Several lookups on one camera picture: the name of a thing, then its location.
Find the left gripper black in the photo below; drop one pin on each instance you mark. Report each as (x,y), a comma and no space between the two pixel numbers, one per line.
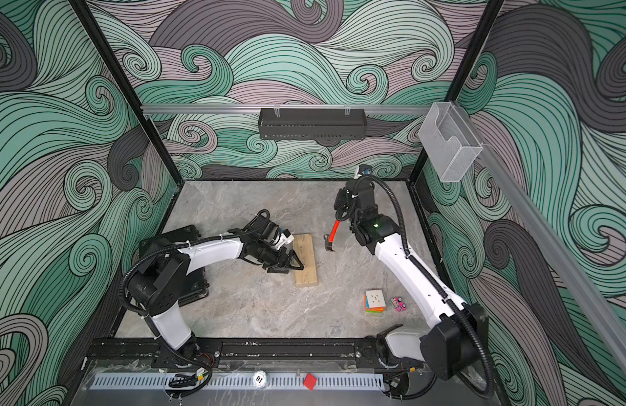
(280,264)

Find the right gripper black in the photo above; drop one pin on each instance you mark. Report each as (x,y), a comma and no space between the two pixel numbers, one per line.
(343,200)

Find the wooden block with nails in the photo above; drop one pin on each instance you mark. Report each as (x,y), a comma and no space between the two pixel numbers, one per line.
(304,248)

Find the claw hammer red black handle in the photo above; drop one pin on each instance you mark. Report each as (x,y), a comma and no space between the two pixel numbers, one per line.
(330,237)

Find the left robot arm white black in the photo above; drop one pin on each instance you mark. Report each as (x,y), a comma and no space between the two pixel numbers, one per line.
(153,286)

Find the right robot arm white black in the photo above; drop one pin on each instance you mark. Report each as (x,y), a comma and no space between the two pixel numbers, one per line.
(458,333)

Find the colourful puzzle cube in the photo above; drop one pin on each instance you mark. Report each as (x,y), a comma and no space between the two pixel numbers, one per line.
(374,301)

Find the small pink toy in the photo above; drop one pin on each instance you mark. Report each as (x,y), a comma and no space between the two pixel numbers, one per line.
(398,304)

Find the small red cube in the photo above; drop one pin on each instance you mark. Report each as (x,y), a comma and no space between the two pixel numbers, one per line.
(310,382)

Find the aluminium rail back wall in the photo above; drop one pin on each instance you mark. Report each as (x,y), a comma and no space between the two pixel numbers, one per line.
(222,108)

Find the aluminium rail wall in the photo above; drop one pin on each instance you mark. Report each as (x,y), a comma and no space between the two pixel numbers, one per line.
(222,108)
(599,312)

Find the clear plastic wall bin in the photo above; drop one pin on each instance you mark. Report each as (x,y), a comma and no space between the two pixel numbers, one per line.
(449,138)

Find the black perforated wall shelf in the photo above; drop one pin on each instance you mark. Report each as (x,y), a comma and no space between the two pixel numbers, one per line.
(312,124)

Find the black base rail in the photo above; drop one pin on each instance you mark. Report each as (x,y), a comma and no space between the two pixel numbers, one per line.
(226,353)

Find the white slotted cable duct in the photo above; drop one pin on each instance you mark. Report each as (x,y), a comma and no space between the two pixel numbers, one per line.
(241,381)

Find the aluminium rail right wall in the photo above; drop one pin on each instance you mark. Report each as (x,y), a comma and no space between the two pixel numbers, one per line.
(599,312)

